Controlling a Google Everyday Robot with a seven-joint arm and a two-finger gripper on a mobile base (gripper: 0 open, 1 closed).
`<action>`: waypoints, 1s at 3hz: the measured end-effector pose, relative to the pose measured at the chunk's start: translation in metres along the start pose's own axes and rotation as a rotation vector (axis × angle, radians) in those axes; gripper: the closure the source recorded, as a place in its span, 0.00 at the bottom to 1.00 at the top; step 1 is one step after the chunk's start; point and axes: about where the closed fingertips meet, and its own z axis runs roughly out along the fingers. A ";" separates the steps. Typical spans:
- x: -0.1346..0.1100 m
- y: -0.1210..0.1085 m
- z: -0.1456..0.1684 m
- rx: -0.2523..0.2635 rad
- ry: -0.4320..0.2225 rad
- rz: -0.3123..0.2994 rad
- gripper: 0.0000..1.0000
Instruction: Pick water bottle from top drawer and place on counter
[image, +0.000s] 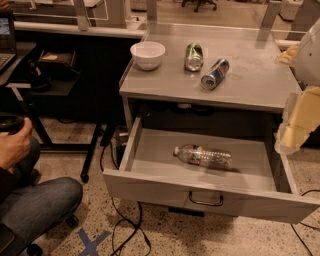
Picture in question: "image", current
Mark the black floor cable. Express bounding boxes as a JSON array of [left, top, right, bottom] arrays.
[[99, 133, 152, 256]]

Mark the person's hand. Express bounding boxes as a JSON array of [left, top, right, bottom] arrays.
[[0, 118, 33, 173]]

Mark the black laptop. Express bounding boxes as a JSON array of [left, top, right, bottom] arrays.
[[0, 9, 17, 74]]

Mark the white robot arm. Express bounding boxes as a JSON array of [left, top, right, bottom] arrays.
[[274, 19, 320, 155]]

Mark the grey open top drawer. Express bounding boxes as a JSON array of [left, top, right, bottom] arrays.
[[103, 117, 319, 223]]

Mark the green soda can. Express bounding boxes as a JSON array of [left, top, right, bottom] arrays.
[[184, 43, 203, 72]]

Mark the black office chair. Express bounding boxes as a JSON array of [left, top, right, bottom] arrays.
[[181, 0, 217, 13]]

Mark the blue energy drink can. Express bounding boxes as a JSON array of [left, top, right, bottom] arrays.
[[201, 59, 230, 90]]

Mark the white ceramic bowl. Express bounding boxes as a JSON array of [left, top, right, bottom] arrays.
[[130, 41, 166, 70]]

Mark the dark box on shelf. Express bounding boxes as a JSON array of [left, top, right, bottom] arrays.
[[38, 51, 76, 68]]

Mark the black side table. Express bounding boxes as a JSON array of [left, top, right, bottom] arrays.
[[0, 41, 103, 184]]

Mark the person's jeans leg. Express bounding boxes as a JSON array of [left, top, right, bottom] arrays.
[[0, 137, 83, 256]]

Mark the black drawer handle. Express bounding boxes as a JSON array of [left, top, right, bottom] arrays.
[[188, 191, 224, 207]]

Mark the black handheld controller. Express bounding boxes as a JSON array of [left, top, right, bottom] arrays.
[[0, 113, 24, 134]]

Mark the clear plastic water bottle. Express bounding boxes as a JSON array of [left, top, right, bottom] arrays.
[[173, 144, 232, 170]]

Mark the black cable at right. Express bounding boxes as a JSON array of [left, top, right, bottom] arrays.
[[289, 189, 320, 256]]

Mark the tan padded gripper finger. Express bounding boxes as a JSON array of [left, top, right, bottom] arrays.
[[274, 87, 320, 155]]

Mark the dark sleeved forearm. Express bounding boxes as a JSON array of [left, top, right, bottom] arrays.
[[0, 168, 18, 203]]

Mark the grey counter cabinet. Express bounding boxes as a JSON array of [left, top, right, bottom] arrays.
[[120, 23, 301, 127]]

